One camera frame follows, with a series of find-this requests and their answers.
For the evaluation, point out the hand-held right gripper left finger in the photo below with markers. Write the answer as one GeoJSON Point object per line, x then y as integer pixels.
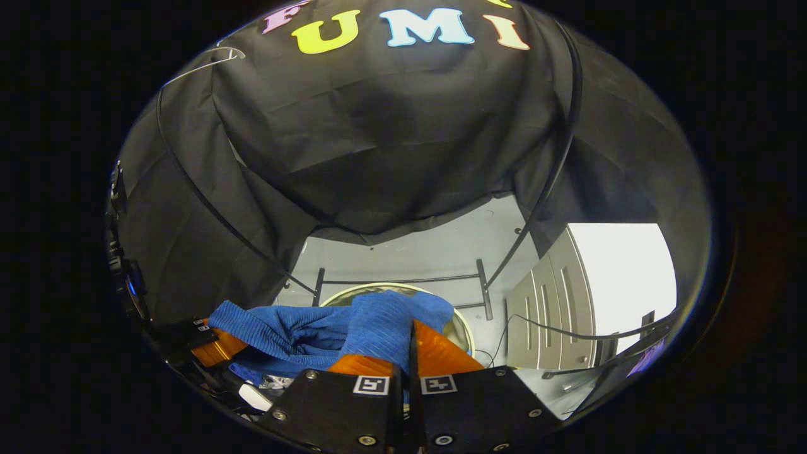
{"type": "Point", "coordinates": [334, 410]}

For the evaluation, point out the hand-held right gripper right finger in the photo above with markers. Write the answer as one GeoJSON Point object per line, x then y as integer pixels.
{"type": "Point", "coordinates": [479, 410]}

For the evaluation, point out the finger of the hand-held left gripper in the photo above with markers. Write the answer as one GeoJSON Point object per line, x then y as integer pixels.
{"type": "Point", "coordinates": [183, 333]}

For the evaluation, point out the white cabinet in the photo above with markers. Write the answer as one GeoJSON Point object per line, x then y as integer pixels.
{"type": "Point", "coordinates": [624, 277]}

